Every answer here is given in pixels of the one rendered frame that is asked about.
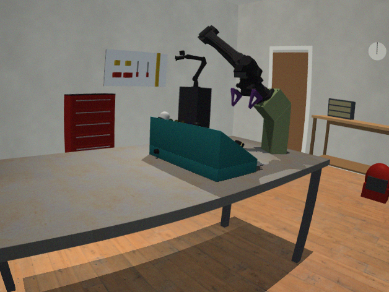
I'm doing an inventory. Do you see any teal console panel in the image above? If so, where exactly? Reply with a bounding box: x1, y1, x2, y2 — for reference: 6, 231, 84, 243
149, 111, 257, 182

